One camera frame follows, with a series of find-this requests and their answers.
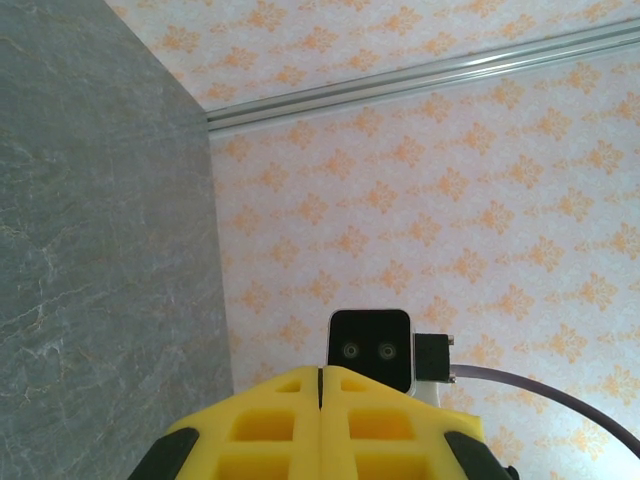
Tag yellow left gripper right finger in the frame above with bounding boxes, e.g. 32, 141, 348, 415
320, 365, 519, 480

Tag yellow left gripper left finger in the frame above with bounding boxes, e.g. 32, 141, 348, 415
127, 365, 322, 480

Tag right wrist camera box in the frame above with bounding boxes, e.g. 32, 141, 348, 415
325, 308, 442, 407

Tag grey cable with black plug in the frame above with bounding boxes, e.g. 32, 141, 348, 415
413, 331, 640, 454

